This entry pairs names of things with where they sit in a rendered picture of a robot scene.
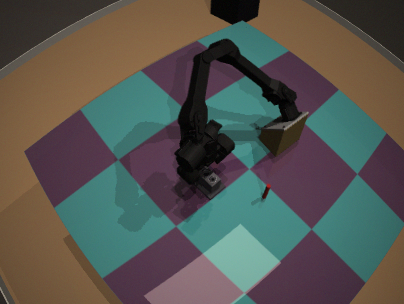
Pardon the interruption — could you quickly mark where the dark red peg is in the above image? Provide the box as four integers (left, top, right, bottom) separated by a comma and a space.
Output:
262, 184, 271, 199

